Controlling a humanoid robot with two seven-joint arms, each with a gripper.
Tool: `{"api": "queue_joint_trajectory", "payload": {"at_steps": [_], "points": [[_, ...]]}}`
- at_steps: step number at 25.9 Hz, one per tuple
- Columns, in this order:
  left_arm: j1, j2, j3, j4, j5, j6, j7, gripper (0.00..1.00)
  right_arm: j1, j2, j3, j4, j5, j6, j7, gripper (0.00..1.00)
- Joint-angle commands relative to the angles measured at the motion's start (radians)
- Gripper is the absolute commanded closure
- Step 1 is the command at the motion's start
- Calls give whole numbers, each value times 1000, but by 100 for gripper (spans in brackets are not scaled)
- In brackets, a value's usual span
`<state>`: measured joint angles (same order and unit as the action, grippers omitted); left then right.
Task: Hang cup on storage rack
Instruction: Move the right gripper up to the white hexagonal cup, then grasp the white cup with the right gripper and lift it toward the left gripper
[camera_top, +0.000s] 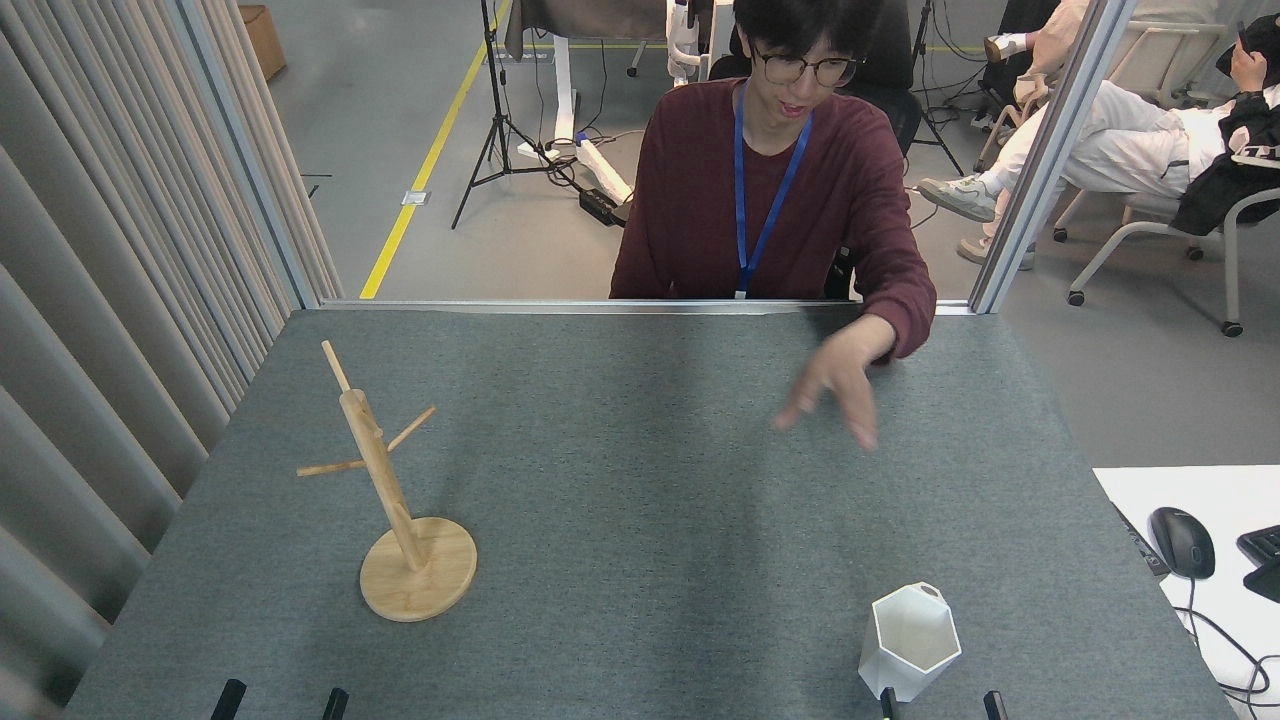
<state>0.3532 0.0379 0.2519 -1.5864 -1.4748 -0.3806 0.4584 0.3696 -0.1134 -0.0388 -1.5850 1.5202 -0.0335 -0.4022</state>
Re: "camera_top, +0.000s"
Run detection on white desk leg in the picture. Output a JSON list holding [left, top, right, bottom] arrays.
[[517, 35, 581, 163]]

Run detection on wooden cup rack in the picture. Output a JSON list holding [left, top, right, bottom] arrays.
[[296, 340, 478, 623]]

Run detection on white wheeled stand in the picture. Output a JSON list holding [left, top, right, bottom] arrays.
[[628, 0, 736, 86]]

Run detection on white side table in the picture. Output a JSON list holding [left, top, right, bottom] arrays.
[[1092, 464, 1280, 720]]

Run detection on blue lanyard with badge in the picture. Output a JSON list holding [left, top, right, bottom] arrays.
[[733, 80, 813, 299]]

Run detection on white hexagonal cup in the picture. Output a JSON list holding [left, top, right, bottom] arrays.
[[858, 582, 963, 703]]

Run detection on brown cardboard box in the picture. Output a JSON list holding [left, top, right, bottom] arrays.
[[238, 4, 288, 83]]

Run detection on black-rimmed glasses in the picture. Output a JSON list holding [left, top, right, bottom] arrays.
[[750, 42, 863, 88]]

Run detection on beige pleated curtain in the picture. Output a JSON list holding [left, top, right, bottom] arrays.
[[0, 0, 346, 720]]

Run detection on black computer mouse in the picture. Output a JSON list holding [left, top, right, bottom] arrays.
[[1148, 506, 1217, 581]]

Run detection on black keyboard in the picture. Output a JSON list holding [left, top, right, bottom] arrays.
[[1236, 524, 1280, 604]]

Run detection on white armchair on wheels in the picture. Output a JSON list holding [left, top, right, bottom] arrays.
[[1052, 20, 1280, 338]]

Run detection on person's left hand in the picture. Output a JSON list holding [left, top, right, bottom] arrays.
[[773, 315, 898, 451]]

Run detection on seated person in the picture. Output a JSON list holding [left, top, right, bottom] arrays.
[[983, 0, 1093, 109], [917, 15, 1280, 271]]

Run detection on black tripod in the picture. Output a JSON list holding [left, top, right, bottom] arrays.
[[451, 0, 581, 230], [905, 0, 966, 178]]

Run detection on black mouse cable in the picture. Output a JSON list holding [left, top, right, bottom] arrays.
[[1172, 578, 1280, 706]]

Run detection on flat black bar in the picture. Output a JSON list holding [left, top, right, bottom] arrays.
[[1112, 503, 1171, 578]]

